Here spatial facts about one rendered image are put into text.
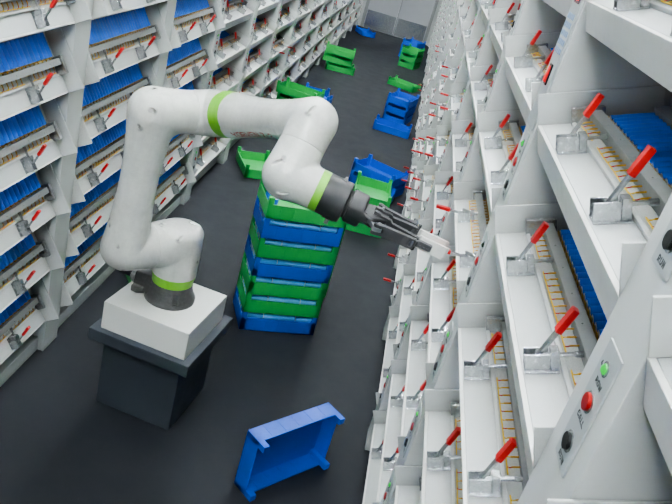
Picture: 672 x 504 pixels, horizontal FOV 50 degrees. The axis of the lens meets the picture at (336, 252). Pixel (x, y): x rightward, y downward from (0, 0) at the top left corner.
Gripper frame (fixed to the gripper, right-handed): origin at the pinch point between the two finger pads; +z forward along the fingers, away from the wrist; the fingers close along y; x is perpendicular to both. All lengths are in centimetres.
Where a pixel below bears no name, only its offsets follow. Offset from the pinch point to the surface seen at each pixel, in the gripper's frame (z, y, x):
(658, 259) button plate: -1, 92, 42
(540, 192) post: 6.6, 27.3, 27.3
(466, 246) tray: 9.0, -10.3, -0.7
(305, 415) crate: -3, -25, -75
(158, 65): -101, -113, -27
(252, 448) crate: -13, -9, -80
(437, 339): 11.7, 0.9, -19.9
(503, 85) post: 3, -43, 31
